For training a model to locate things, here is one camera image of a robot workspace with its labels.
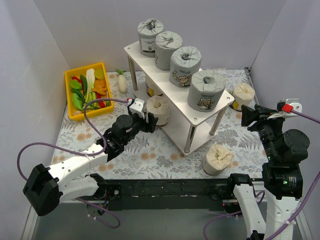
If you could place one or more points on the green leafy vegetable toy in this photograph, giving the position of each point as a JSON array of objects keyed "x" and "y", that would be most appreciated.
[{"x": 77, "y": 102}]

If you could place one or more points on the beige roll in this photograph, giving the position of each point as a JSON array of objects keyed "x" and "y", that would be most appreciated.
[
  {"x": 151, "y": 88},
  {"x": 216, "y": 159},
  {"x": 159, "y": 106},
  {"x": 243, "y": 94}
]

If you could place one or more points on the white bok choy toy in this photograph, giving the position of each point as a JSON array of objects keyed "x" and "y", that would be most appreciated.
[{"x": 90, "y": 78}]

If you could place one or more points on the orange ginger toy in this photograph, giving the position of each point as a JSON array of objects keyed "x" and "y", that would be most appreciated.
[{"x": 100, "y": 87}]

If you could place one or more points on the aluminium frame rail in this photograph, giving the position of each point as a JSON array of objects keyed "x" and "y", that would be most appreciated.
[{"x": 250, "y": 75}]

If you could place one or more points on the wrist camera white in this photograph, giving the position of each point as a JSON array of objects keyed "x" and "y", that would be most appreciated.
[
  {"x": 136, "y": 106},
  {"x": 286, "y": 108}
]

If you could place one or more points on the grey roll with cartoon label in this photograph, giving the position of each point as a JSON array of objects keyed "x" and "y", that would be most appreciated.
[{"x": 166, "y": 43}]

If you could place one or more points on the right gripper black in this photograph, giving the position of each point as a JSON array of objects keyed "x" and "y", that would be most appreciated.
[{"x": 256, "y": 118}]

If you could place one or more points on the white two-tier shelf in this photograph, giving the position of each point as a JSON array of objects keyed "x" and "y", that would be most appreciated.
[{"x": 187, "y": 128}]

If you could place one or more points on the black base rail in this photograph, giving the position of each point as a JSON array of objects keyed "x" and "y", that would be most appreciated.
[{"x": 162, "y": 194}]

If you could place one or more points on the green pepper toy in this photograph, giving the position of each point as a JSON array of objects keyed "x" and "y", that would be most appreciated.
[{"x": 84, "y": 84}]

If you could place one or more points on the red chili toy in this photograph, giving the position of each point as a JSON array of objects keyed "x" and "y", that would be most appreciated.
[{"x": 76, "y": 78}]

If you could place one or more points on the white radish toy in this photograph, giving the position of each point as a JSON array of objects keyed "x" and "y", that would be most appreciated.
[{"x": 121, "y": 81}]

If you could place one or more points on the grey roll with QR label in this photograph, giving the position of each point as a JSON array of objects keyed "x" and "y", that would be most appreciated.
[{"x": 147, "y": 33}]

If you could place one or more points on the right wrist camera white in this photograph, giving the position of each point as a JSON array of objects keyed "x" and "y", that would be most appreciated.
[{"x": 286, "y": 108}]

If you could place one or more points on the yellow green fruit toy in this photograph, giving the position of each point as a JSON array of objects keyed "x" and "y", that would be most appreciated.
[{"x": 99, "y": 74}]

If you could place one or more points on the yellow plastic bin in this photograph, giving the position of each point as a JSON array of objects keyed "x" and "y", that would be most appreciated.
[{"x": 73, "y": 86}]

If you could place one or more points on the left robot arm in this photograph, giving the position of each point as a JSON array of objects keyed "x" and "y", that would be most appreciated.
[{"x": 47, "y": 187}]

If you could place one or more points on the floral table mat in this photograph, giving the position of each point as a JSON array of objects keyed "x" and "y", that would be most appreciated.
[{"x": 155, "y": 156}]

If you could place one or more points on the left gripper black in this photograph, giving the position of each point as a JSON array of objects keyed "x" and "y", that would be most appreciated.
[{"x": 146, "y": 122}]

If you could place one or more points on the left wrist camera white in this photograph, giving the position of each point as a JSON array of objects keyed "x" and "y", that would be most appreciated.
[{"x": 136, "y": 106}]

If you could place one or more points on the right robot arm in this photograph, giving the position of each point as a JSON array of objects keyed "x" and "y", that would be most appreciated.
[{"x": 281, "y": 175}]

